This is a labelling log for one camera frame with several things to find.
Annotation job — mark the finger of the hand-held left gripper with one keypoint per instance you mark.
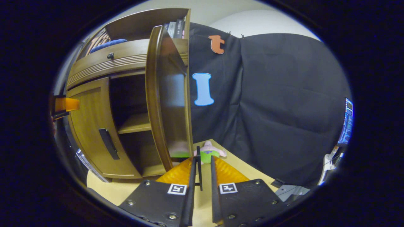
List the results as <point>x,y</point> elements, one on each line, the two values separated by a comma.
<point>68,104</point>

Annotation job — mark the wooden shoe cabinet door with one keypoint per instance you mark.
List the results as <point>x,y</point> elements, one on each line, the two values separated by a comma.
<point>91,126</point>
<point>170,94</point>

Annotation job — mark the blue folded towel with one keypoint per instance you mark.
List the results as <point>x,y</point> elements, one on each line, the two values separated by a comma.
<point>107,44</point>

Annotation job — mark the black upright book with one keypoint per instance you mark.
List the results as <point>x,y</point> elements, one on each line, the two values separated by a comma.
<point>180,29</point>

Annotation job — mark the computer monitor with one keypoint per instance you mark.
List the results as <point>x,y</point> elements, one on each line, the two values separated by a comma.
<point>346,123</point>

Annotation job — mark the wooden double-door shoe cabinet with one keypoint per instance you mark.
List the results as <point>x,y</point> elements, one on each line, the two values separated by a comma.
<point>91,126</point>

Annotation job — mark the black round drawer knob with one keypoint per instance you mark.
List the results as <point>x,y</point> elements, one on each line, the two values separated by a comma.
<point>110,55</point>

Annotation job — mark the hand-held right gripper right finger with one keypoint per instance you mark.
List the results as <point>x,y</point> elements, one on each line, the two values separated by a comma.
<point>214,195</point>

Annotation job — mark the black backdrop cloth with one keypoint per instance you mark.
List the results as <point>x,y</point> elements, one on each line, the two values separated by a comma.
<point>284,110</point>

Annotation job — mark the pink green plush toy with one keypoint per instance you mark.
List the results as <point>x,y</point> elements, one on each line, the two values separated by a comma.
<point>209,154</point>

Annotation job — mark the blue upright book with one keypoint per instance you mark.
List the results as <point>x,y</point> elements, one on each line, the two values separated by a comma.
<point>166,27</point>

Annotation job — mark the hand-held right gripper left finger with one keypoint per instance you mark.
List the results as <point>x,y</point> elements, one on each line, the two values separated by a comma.
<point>191,195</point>

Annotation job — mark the wooden inner cabinet shelf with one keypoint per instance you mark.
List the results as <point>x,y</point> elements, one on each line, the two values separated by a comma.
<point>135,124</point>

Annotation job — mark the pale grey upright book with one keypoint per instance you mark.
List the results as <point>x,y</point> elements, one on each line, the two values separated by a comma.
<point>172,29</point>

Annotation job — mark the wooden cabinet drawer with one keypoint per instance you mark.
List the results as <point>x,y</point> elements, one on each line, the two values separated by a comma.
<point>126,60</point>

